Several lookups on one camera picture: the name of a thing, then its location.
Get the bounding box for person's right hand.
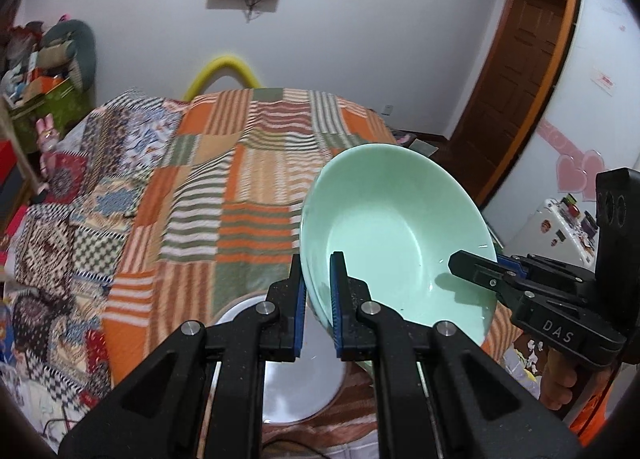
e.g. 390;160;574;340
540;338;577;411

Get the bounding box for green box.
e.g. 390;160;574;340
7;76;91;154

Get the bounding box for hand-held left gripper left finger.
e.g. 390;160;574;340
59;253;307;459

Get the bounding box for red and white sticker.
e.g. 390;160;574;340
592;71;618;94

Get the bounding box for pink bunny toy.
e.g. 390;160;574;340
35;115;63;172

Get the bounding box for pink heart stickers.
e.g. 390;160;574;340
537;119;608;202

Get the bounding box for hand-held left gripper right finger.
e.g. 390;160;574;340
329;251;583;459

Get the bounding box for orange striped blanket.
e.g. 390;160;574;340
102;87;521;459

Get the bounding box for large mint green bowl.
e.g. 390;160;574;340
299;143;499;380

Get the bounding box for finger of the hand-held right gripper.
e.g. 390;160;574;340
447;249;531;308
497;253;596;290

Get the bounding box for yellow foam hoop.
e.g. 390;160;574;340
184;55;261;102

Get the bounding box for dark green cushion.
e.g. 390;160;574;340
40;19;97;90

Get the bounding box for red box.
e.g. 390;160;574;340
0;141;23;200

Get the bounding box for brown wooden door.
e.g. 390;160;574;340
447;0;601;210

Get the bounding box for white plate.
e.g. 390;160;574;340
212;291;348;425

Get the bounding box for patchwork quilt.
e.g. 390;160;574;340
0;89;193;420

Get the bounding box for white mini fridge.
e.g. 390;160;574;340
505;194;601;275

